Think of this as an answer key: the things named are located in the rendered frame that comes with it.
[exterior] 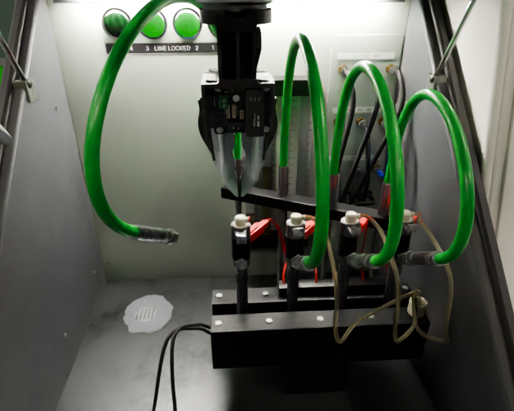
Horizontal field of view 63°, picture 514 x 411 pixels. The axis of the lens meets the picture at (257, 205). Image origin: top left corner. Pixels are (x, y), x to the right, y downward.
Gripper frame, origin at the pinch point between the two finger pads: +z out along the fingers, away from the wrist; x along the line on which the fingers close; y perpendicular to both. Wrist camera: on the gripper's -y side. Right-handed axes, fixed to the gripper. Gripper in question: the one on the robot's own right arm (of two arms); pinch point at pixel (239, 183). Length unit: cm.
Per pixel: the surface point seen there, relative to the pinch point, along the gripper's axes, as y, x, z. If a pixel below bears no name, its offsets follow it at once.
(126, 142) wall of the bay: -32.3, -21.5, 5.5
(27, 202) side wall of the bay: -8.8, -30.9, 6.2
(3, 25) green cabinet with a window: -236, -136, 1
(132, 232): 7.4, -12.0, 2.0
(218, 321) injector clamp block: -1.3, -3.7, 23.9
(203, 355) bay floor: -8.5, -7.3, 39.1
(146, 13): 0.0, -9.0, -19.4
